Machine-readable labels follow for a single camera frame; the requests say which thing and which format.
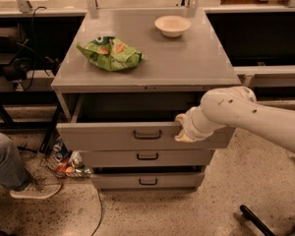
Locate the person leg in jeans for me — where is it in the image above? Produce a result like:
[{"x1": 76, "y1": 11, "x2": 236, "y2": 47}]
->
[{"x1": 0, "y1": 133, "x2": 31, "y2": 192}]

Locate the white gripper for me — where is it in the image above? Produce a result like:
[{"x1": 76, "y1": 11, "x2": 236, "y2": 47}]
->
[{"x1": 175, "y1": 107, "x2": 225, "y2": 143}]

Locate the grey sneaker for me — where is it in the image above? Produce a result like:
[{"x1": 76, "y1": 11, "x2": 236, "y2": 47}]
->
[{"x1": 10, "y1": 182, "x2": 61, "y2": 200}]

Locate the white bowl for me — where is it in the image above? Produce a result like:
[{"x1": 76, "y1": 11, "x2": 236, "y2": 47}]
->
[{"x1": 154, "y1": 16, "x2": 191, "y2": 37}]

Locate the wire basket of cans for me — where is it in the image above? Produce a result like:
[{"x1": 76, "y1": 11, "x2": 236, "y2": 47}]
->
[{"x1": 41, "y1": 138, "x2": 91, "y2": 178}]

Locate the black floor cable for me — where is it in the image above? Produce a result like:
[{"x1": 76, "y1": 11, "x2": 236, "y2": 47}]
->
[{"x1": 89, "y1": 189, "x2": 104, "y2": 236}]

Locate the green chip bag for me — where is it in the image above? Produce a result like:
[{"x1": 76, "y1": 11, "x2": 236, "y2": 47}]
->
[{"x1": 76, "y1": 36, "x2": 144, "y2": 72}]

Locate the grey drawer cabinet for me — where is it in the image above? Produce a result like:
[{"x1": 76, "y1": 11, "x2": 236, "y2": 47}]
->
[{"x1": 50, "y1": 7, "x2": 242, "y2": 193}]

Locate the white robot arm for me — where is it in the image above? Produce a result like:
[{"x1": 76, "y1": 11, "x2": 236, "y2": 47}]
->
[{"x1": 175, "y1": 87, "x2": 295, "y2": 153}]

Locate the black machine on shelf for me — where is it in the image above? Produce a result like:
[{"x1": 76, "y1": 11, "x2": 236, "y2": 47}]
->
[{"x1": 0, "y1": 24, "x2": 59, "y2": 92}]

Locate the black chair base leg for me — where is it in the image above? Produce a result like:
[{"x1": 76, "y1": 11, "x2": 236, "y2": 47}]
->
[{"x1": 240, "y1": 205, "x2": 275, "y2": 236}]

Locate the grey top drawer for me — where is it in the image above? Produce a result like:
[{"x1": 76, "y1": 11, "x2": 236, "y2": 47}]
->
[{"x1": 57, "y1": 92, "x2": 234, "y2": 150}]

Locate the grey bottom drawer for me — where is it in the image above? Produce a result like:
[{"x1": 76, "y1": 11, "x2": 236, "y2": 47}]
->
[{"x1": 90, "y1": 172, "x2": 205, "y2": 190}]

